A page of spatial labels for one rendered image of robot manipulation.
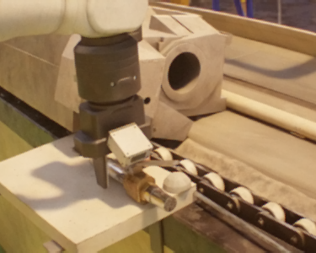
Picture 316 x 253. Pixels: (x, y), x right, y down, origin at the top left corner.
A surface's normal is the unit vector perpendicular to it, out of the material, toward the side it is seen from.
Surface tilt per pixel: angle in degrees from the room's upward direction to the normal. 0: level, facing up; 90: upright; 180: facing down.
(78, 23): 96
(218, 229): 0
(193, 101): 90
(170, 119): 90
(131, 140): 30
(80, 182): 0
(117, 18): 90
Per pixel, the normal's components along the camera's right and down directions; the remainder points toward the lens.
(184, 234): -0.79, 0.29
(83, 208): -0.06, -0.92
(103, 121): 0.62, 0.27
